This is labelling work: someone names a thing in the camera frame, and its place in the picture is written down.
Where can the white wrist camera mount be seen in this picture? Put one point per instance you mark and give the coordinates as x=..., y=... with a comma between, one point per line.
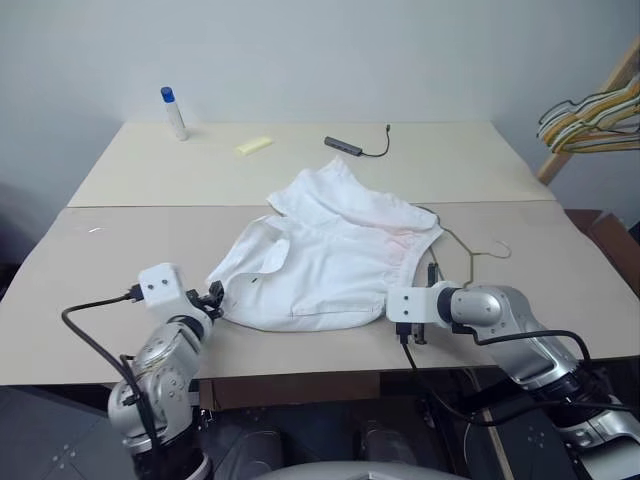
x=412, y=302
x=160, y=285

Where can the thin wooden stick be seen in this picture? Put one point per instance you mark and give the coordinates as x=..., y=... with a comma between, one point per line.
x=492, y=436

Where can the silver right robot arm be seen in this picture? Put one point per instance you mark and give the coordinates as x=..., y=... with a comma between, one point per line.
x=505, y=310

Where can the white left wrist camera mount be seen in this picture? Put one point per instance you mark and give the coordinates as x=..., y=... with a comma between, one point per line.
x=160, y=285

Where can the pale yellow block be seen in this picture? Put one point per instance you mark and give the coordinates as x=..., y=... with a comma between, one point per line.
x=254, y=145

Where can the bunch of coloured hangers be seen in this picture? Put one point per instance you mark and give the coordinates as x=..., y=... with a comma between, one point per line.
x=575, y=121

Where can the white shorts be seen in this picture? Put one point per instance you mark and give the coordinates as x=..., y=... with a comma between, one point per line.
x=325, y=270

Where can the dark metal stand plate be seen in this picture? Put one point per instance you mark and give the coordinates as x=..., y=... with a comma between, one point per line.
x=530, y=440
x=55, y=440

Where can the brown cardboard box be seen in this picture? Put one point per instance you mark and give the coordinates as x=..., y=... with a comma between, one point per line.
x=615, y=240

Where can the white tube with blue cap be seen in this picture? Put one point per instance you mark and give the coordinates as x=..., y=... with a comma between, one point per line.
x=175, y=117

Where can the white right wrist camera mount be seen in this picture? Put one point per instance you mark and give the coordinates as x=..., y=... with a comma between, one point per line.
x=412, y=302

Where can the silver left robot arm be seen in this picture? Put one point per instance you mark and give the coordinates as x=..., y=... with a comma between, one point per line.
x=160, y=370

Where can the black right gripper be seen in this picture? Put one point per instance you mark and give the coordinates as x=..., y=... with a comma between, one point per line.
x=416, y=334

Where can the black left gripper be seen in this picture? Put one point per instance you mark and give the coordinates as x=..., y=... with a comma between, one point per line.
x=197, y=299

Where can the silver robot torso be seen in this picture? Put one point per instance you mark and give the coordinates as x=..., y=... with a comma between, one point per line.
x=355, y=472

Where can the wooden clothes rack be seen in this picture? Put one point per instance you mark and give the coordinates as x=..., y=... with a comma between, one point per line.
x=555, y=162

